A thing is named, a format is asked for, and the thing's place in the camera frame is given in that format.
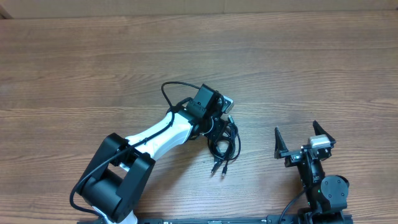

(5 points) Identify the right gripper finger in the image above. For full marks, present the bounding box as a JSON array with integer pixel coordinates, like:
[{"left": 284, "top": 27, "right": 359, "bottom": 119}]
[
  {"left": 274, "top": 127, "right": 289, "bottom": 159},
  {"left": 312, "top": 120, "right": 336, "bottom": 146}
]

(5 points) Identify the black usb cable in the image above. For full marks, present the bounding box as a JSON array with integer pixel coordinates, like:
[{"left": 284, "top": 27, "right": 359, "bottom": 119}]
[{"left": 206, "top": 114, "right": 242, "bottom": 177}]

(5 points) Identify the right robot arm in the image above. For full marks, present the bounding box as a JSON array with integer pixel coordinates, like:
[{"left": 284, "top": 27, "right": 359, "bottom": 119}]
[{"left": 274, "top": 121, "right": 353, "bottom": 224}]

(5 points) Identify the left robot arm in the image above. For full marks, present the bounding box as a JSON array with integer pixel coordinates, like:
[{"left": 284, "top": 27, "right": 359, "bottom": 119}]
[{"left": 70, "top": 85, "right": 234, "bottom": 223}]

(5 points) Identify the right camera cable black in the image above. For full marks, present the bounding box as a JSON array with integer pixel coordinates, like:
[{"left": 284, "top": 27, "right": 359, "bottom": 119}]
[{"left": 277, "top": 189, "right": 307, "bottom": 224}]

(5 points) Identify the camera cable black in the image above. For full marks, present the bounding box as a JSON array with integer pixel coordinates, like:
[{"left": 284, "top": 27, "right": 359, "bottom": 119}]
[
  {"left": 69, "top": 97, "right": 192, "bottom": 223},
  {"left": 277, "top": 189, "right": 307, "bottom": 224}
]

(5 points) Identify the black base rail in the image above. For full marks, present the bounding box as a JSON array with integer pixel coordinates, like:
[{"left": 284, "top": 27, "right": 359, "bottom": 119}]
[{"left": 77, "top": 214, "right": 354, "bottom": 224}]

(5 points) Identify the left camera cable black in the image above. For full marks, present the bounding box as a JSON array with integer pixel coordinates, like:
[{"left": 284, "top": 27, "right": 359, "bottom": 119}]
[{"left": 69, "top": 97, "right": 192, "bottom": 223}]

